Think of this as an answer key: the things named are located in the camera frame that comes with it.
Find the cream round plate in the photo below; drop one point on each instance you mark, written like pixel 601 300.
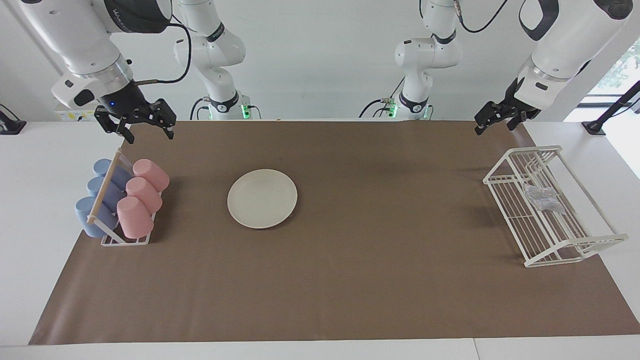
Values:
pixel 262 199

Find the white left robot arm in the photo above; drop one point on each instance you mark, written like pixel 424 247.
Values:
pixel 565 40

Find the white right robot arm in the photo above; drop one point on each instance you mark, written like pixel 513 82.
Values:
pixel 75 30

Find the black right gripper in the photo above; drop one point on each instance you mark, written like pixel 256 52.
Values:
pixel 125 102

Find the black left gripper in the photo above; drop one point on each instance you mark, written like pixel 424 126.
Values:
pixel 510 107

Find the white wall power socket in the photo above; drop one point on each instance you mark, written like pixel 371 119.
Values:
pixel 75 116

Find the brown table mat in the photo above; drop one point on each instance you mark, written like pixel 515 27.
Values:
pixel 350 280

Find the blue plastic cup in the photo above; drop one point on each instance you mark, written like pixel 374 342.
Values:
pixel 120 176
pixel 86 215
pixel 112 196

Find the pink plastic cup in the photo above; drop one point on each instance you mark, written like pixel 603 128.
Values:
pixel 145 194
pixel 151 173
pixel 135 217

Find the black table clamp mount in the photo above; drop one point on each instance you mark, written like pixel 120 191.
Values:
pixel 10 125
pixel 597 125

